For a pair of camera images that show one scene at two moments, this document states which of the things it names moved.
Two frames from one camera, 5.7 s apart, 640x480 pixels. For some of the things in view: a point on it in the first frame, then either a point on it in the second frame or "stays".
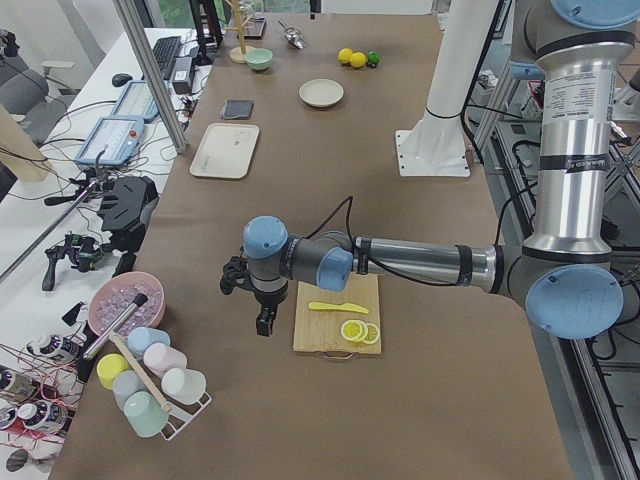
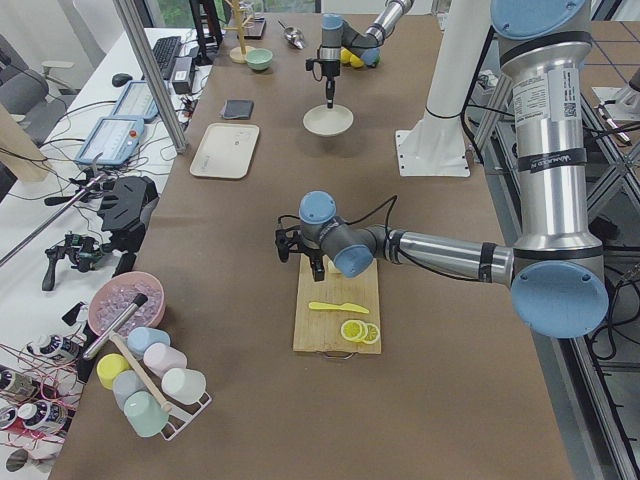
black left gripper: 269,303 -> 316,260
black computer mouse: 121,79 stays
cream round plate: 321,93 -> 328,122
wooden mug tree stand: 239,54 stays
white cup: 183,385 stays
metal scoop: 294,36 stays
